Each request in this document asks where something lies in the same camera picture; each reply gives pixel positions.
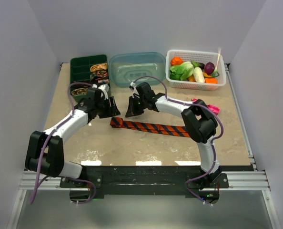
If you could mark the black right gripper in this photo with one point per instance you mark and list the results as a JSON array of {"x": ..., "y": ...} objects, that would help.
[{"x": 132, "y": 111}]

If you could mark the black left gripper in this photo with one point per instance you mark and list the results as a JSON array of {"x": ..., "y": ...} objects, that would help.
[{"x": 112, "y": 110}]

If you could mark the orange navy striped tie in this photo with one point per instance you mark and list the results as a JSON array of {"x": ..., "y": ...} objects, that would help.
[{"x": 149, "y": 127}]

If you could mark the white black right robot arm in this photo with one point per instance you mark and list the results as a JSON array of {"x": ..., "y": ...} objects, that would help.
[{"x": 200, "y": 123}]

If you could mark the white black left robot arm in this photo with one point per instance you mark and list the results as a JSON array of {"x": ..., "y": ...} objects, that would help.
[{"x": 45, "y": 153}]

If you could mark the rolled floral tie front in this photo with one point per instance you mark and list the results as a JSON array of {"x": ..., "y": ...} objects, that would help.
[{"x": 79, "y": 91}]

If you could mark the rolled dark patterned tie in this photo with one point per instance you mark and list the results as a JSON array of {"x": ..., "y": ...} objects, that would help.
[{"x": 100, "y": 77}]

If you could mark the teal translucent plastic tub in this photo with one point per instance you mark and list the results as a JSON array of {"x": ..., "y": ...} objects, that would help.
[{"x": 142, "y": 66}]

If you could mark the green compartment organizer box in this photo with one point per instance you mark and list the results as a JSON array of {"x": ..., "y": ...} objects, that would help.
[{"x": 80, "y": 71}]

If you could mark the rolled patterned tie top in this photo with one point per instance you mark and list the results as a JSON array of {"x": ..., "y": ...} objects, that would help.
[{"x": 99, "y": 67}]

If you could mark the green toy lettuce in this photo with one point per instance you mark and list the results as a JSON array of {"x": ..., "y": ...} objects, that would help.
[{"x": 181, "y": 72}]

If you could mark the orange toy pumpkin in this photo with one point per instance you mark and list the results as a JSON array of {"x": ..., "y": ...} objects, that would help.
[{"x": 176, "y": 61}]

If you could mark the yellow toy pepper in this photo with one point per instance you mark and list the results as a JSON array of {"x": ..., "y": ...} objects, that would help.
[{"x": 191, "y": 79}]

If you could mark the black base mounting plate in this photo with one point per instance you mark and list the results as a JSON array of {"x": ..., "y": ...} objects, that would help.
[{"x": 144, "y": 180}]

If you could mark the white toy radish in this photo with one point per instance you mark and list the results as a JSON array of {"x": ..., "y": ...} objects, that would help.
[{"x": 198, "y": 75}]

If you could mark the orange toy carrot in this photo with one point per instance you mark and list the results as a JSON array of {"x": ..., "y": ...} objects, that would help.
[{"x": 211, "y": 80}]

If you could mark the dark purple toy eggplant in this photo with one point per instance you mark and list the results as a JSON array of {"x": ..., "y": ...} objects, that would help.
[{"x": 201, "y": 65}]

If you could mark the pink rectangular box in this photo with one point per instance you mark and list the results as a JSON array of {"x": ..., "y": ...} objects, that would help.
[{"x": 213, "y": 108}]

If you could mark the white perforated plastic basket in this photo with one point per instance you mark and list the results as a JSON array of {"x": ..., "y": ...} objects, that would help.
[{"x": 194, "y": 57}]

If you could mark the purple toy onion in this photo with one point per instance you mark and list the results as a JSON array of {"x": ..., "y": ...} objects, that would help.
[{"x": 209, "y": 68}]

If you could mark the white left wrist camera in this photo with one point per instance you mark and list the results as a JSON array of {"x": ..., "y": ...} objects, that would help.
[{"x": 104, "y": 88}]

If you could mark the aluminium frame rail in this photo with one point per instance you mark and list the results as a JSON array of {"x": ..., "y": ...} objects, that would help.
[{"x": 148, "y": 198}]

